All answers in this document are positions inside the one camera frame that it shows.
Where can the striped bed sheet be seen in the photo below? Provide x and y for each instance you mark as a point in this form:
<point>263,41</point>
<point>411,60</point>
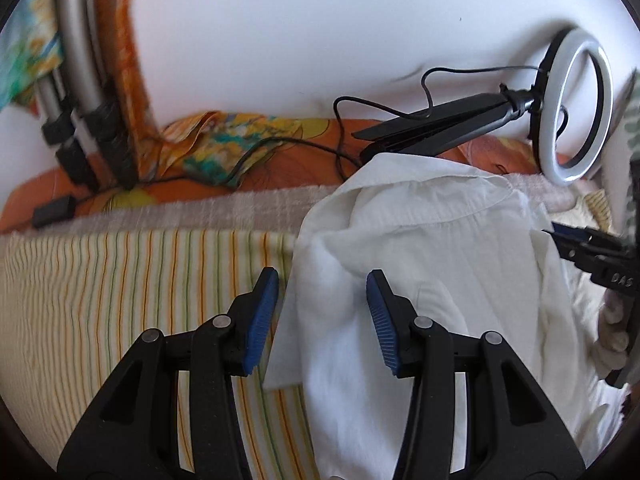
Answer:
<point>100,285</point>

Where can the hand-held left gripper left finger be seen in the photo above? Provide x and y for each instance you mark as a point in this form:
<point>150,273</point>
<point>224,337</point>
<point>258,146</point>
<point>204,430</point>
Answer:
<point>260,320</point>

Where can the orange bedsheet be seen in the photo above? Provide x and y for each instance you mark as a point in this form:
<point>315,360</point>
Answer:
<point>300,165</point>

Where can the green patterned white cushion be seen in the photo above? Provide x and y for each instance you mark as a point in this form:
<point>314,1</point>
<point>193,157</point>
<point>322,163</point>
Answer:
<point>634,130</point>

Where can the white long-sleeved shirt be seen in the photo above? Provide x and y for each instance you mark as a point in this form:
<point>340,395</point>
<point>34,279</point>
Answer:
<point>450,240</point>

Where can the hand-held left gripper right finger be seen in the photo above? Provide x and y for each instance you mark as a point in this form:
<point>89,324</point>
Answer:
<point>382,320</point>

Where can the person's right hand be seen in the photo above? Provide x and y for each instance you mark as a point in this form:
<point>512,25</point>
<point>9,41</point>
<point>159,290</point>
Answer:
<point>612,330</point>

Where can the orange floral blanket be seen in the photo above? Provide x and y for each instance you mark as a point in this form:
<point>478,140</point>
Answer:
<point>52,210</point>

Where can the silver tripod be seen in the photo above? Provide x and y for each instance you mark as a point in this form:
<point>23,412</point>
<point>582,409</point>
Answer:
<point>80,35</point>

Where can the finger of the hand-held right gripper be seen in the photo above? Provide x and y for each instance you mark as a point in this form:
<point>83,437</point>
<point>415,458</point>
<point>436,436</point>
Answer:
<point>567,231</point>
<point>575,255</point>

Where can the colourful patterned cloth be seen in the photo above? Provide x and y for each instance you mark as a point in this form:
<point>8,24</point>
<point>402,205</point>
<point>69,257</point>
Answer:
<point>220,145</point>

